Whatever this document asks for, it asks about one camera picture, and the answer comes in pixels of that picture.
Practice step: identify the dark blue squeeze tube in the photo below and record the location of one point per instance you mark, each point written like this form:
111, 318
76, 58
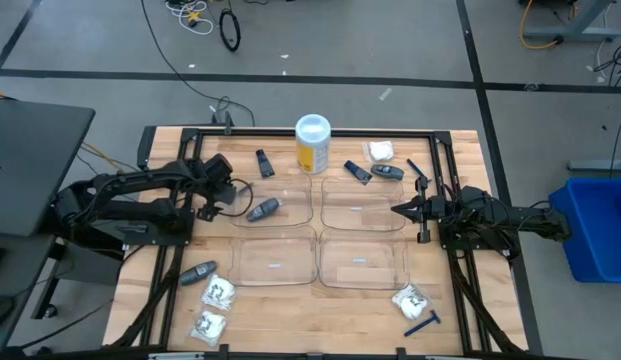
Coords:
357, 172
264, 165

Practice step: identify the blue plastic tub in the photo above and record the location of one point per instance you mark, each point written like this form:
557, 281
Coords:
595, 230

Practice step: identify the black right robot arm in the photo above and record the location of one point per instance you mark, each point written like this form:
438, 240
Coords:
515, 217

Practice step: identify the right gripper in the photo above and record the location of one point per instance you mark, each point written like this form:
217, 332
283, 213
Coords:
424, 232

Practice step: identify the grey metal foot bar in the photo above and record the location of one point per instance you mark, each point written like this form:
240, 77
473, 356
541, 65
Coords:
600, 165

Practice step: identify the white vanity pack bag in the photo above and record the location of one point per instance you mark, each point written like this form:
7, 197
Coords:
209, 326
411, 302
381, 150
219, 292

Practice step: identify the clear bin Vanity Pack label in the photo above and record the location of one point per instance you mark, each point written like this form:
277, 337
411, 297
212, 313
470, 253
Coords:
362, 220

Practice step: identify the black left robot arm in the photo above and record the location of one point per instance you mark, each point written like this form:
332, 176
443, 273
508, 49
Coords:
135, 177

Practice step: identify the blue disposable razor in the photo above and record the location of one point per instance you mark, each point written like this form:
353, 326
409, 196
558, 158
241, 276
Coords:
422, 323
415, 167

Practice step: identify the clear plastic bin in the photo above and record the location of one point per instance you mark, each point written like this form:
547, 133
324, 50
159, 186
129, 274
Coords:
272, 250
295, 200
362, 280

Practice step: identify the grey metal table stand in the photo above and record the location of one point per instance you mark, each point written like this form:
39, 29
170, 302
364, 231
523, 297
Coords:
570, 34

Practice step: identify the black desk base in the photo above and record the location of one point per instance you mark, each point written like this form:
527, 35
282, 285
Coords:
90, 262

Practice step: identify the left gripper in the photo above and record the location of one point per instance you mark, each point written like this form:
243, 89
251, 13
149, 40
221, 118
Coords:
220, 180

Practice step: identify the grey desk top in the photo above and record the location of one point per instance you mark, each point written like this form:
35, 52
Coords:
35, 165

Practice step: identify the black rail bracket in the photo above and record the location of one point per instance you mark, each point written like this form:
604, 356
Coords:
400, 353

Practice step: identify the white wipes canister yellow label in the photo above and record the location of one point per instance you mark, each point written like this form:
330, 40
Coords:
312, 150

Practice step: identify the silver aluminium rail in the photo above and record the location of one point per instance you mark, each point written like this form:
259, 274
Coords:
455, 358
175, 356

